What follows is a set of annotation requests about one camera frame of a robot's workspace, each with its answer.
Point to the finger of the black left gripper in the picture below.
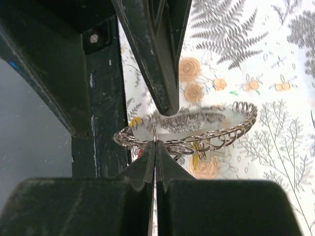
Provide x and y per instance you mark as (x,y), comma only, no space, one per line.
(172,20)
(139,21)

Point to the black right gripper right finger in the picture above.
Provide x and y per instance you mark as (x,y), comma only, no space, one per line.
(190,207)

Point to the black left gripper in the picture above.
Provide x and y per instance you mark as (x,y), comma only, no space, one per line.
(68,51)

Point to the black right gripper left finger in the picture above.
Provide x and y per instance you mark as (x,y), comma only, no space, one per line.
(117,206)

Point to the yellow key tag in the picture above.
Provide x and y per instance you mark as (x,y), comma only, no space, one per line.
(197,157)

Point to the floral patterned table mat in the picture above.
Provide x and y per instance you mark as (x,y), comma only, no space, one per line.
(262,52)

